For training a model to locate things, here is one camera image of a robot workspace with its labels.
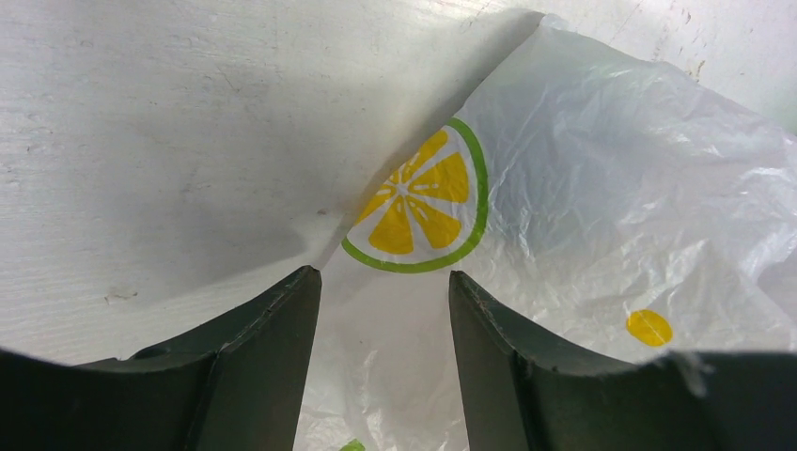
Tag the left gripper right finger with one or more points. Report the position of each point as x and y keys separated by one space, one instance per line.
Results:
x=526 y=388

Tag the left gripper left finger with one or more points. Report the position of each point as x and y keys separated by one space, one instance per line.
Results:
x=235 y=382

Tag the white plastic bag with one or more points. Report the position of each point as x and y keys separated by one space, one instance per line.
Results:
x=613 y=201

